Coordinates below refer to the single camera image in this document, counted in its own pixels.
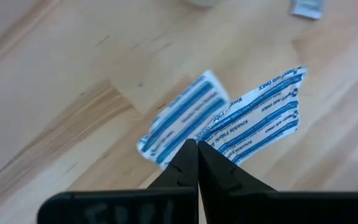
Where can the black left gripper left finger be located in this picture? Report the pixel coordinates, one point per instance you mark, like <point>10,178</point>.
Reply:
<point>179,186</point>

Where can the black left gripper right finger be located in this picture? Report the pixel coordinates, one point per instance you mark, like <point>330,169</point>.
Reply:
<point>222,183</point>

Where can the blue striped bandage packet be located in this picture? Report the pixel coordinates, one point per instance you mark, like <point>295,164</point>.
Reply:
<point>182,115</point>
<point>259,118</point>

